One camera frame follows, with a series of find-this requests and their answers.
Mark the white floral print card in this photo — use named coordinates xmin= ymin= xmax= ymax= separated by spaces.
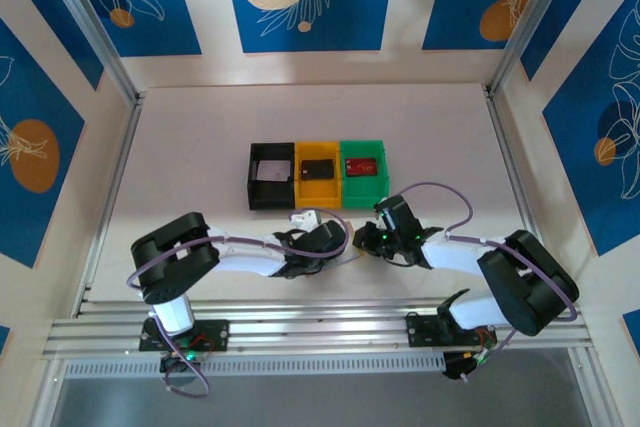
xmin=259 ymin=159 xmax=292 ymax=183

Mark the dark red card gold print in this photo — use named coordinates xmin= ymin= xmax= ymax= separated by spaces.
xmin=344 ymin=157 xmax=380 ymax=178

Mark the black card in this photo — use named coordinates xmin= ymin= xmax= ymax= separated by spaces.
xmin=299 ymin=159 xmax=335 ymax=181

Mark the green plastic bin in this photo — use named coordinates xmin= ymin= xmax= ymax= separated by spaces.
xmin=339 ymin=139 xmax=391 ymax=210

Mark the yellow plastic bin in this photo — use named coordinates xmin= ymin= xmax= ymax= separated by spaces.
xmin=293 ymin=140 xmax=342 ymax=210

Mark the black plastic bin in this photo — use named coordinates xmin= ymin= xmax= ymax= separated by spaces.
xmin=247 ymin=142 xmax=296 ymax=212

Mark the small black controller board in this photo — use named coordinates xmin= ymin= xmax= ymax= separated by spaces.
xmin=442 ymin=349 xmax=489 ymax=382
xmin=159 ymin=350 xmax=202 ymax=374

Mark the grey glossy panel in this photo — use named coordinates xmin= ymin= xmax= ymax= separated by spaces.
xmin=49 ymin=376 xmax=581 ymax=427

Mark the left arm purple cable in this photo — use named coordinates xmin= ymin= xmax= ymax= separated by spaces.
xmin=127 ymin=207 xmax=350 ymax=398

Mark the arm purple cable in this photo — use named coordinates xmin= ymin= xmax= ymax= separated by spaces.
xmin=127 ymin=207 xmax=350 ymax=398
xmin=397 ymin=181 xmax=580 ymax=383

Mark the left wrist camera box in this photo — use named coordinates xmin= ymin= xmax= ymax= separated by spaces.
xmin=289 ymin=206 xmax=322 ymax=231

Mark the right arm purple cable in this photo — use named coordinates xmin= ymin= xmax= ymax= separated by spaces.
xmin=397 ymin=181 xmax=580 ymax=383

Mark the aluminium mounting rail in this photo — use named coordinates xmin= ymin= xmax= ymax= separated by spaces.
xmin=42 ymin=299 xmax=594 ymax=361

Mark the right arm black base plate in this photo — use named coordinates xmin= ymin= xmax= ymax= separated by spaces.
xmin=404 ymin=314 xmax=499 ymax=348

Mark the white slotted cable duct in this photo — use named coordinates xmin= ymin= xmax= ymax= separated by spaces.
xmin=64 ymin=352 xmax=446 ymax=379

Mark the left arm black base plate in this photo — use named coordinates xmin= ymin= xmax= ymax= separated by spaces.
xmin=138 ymin=319 xmax=231 ymax=352

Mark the aluminium table side rail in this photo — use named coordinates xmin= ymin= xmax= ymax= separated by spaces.
xmin=483 ymin=85 xmax=561 ymax=307
xmin=72 ymin=90 xmax=146 ymax=318

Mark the aluminium frame post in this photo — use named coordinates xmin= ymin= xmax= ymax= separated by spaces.
xmin=34 ymin=0 xmax=146 ymax=106
xmin=483 ymin=0 xmax=581 ymax=96

